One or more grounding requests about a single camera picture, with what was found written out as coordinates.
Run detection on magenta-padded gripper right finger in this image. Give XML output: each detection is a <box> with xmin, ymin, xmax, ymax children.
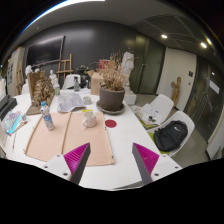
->
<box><xmin>131</xmin><ymin>142</ymin><xmax>183</xmax><ymax>186</ymax></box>

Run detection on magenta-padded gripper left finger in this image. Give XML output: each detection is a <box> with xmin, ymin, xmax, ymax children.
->
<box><xmin>42</xmin><ymin>142</ymin><xmax>92</xmax><ymax>185</ymax></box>

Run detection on white drink bottle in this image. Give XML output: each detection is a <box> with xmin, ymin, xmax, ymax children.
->
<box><xmin>40</xmin><ymin>100</ymin><xmax>56</xmax><ymax>132</ymax></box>

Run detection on pale wooden panel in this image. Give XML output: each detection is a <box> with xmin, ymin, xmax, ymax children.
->
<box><xmin>24</xmin><ymin>111</ymin><xmax>72</xmax><ymax>163</ymax></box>
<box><xmin>61</xmin><ymin>111</ymin><xmax>115</xmax><ymax>167</ymax></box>

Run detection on black backpack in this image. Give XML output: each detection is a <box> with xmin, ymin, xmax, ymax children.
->
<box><xmin>153</xmin><ymin>119</ymin><xmax>189</xmax><ymax>153</ymax></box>

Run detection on white mug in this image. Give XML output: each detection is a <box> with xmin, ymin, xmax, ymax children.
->
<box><xmin>81</xmin><ymin>110</ymin><xmax>98</xmax><ymax>129</ymax></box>

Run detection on papers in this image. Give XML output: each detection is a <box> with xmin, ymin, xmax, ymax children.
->
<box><xmin>134</xmin><ymin>103</ymin><xmax>163</xmax><ymax>126</ymax></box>

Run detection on flat round red coaster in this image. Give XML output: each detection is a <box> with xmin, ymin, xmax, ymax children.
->
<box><xmin>104</xmin><ymin>119</ymin><xmax>118</xmax><ymax>129</ymax></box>

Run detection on white chair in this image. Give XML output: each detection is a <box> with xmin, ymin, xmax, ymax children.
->
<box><xmin>133</xmin><ymin>93</ymin><xmax>175</xmax><ymax>129</ymax></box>
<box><xmin>62</xmin><ymin>73</ymin><xmax>82</xmax><ymax>90</ymax></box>
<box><xmin>146</xmin><ymin>110</ymin><xmax>196</xmax><ymax>158</ymax></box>
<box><xmin>21</xmin><ymin>83</ymin><xmax>30</xmax><ymax>95</ymax></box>

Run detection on printed newspaper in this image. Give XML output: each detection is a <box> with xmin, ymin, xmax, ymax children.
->
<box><xmin>56</xmin><ymin>91</ymin><xmax>87</xmax><ymax>114</ymax></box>

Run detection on grey plant saucer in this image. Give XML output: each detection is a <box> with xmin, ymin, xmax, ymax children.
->
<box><xmin>95</xmin><ymin>99</ymin><xmax>126</xmax><ymax>116</ymax></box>

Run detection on small round glass jar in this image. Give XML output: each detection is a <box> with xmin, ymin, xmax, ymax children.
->
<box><xmin>82</xmin><ymin>95</ymin><xmax>93</xmax><ymax>105</ymax></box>

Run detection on paint brush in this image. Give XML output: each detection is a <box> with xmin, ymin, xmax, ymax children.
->
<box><xmin>8</xmin><ymin>120</ymin><xmax>33</xmax><ymax>136</ymax></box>

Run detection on dried plant in grey pot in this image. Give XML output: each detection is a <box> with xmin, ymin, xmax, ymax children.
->
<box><xmin>98</xmin><ymin>49</ymin><xmax>127</xmax><ymax>112</ymax></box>

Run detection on white squeeze bottle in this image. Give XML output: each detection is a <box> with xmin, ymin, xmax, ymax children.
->
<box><xmin>53</xmin><ymin>82</ymin><xmax>61</xmax><ymax>97</ymax></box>

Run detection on grey glass spray bottle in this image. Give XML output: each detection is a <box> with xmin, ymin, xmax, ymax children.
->
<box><xmin>73</xmin><ymin>76</ymin><xmax>81</xmax><ymax>93</ymax></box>

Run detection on colourful painting pad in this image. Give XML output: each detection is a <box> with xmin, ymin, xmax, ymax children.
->
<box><xmin>1</xmin><ymin>110</ymin><xmax>24</xmax><ymax>135</ymax></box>

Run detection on wooden figure statue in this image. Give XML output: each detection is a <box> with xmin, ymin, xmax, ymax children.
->
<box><xmin>170</xmin><ymin>76</ymin><xmax>183</xmax><ymax>107</ymax></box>

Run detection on golden-brown relief sculpture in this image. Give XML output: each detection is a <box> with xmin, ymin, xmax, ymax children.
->
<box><xmin>25</xmin><ymin>69</ymin><xmax>56</xmax><ymax>117</ymax></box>

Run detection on cardboard box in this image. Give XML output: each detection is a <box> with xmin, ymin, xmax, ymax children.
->
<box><xmin>87</xmin><ymin>69</ymin><xmax>106</xmax><ymax>97</ymax></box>

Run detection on small white plaster figure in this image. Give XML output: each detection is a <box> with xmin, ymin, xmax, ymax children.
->
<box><xmin>48</xmin><ymin>69</ymin><xmax>59</xmax><ymax>88</ymax></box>

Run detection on black boxes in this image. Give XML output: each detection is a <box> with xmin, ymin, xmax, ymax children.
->
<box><xmin>0</xmin><ymin>94</ymin><xmax>18</xmax><ymax>121</ymax></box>

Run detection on wooden easel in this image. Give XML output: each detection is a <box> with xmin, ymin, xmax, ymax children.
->
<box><xmin>55</xmin><ymin>53</ymin><xmax>74</xmax><ymax>84</ymax></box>

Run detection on tall white plaster statue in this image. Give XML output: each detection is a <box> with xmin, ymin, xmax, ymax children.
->
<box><xmin>120</xmin><ymin>51</ymin><xmax>137</xmax><ymax>106</ymax></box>

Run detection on red box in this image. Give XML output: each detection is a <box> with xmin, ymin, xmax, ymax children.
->
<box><xmin>98</xmin><ymin>59</ymin><xmax>113</xmax><ymax>70</ymax></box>

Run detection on white plaster bust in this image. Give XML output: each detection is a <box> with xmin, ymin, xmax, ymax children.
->
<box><xmin>24</xmin><ymin>64</ymin><xmax>34</xmax><ymax>76</ymax></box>

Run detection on white cabinet with pictures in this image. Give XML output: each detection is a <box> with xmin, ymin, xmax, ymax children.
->
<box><xmin>7</xmin><ymin>46</ymin><xmax>26</xmax><ymax>98</ymax></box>

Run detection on long ceiling light panel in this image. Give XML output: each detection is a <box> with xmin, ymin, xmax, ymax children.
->
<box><xmin>21</xmin><ymin>0</ymin><xmax>106</xmax><ymax>34</ymax></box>

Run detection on dark wall screen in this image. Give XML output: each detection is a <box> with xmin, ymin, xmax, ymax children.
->
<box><xmin>25</xmin><ymin>35</ymin><xmax>66</xmax><ymax>68</ymax></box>

